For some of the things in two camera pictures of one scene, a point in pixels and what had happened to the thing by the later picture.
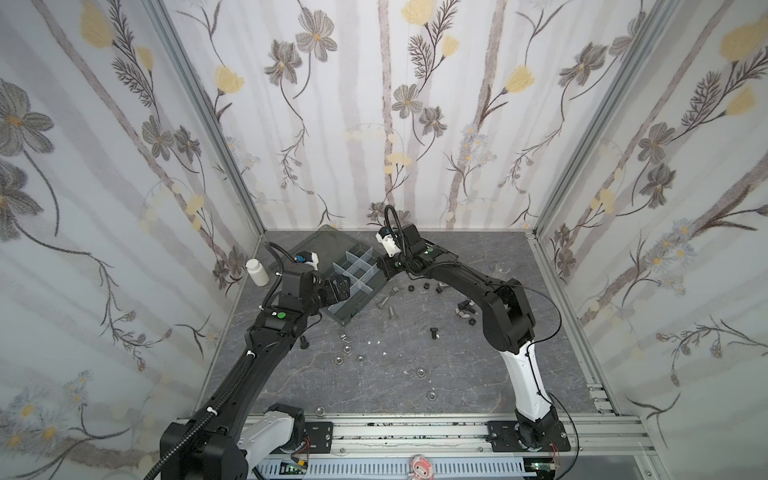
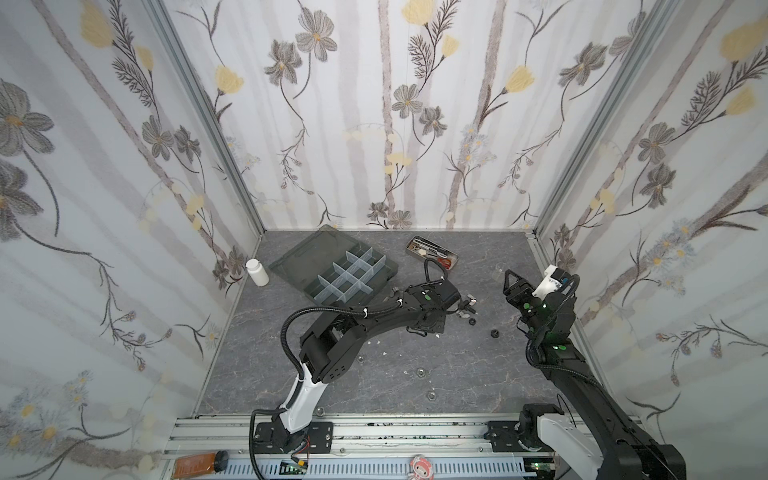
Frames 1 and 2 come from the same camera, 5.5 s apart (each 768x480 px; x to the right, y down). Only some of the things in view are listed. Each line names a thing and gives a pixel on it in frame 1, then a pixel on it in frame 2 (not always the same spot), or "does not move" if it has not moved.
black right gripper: x=398 y=261 -> x=520 y=293
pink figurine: x=420 y=467 does not move
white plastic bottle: x=257 y=272 does not move
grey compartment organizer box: x=340 y=254 does not move
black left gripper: x=342 y=289 -> x=442 y=322
